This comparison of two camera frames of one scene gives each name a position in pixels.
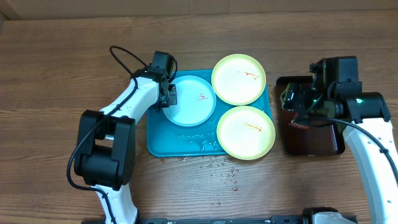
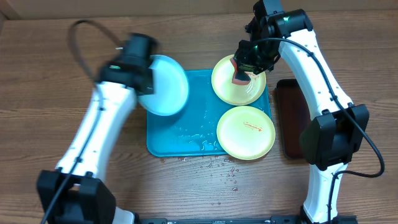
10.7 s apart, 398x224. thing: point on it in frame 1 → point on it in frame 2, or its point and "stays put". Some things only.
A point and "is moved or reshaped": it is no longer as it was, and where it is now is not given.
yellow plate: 245,132 stays put
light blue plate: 196,99 is moved or reshaped
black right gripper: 295,100 → 245,65
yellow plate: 239,79 stays put
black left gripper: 173,99 → 147,88
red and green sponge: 300,124 → 239,77
